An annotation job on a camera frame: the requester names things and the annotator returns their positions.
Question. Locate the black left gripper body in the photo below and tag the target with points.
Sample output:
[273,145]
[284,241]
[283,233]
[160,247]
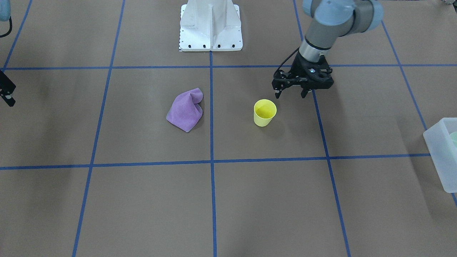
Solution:
[299,69]

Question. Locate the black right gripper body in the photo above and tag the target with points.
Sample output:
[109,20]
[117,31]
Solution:
[6,87]

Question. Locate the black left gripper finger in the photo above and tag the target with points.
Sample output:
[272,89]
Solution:
[278,93]
[304,92]

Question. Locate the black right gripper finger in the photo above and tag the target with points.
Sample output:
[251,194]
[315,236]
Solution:
[9,100]

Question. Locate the yellow plastic cup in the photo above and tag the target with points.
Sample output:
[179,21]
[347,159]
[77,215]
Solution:
[264,111]

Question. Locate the purple microfiber cloth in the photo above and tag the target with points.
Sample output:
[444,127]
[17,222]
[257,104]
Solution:
[185,111]

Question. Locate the pale green bowl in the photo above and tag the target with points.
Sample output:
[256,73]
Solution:
[453,138]

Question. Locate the blue grey right robot arm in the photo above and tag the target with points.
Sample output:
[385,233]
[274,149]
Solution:
[5,15]

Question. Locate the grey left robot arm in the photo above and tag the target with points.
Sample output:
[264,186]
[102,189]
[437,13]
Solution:
[331,19]

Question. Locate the translucent plastic storage box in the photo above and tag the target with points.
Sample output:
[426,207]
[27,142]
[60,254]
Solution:
[443,151]

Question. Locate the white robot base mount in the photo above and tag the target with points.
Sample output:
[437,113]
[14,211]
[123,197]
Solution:
[210,25]

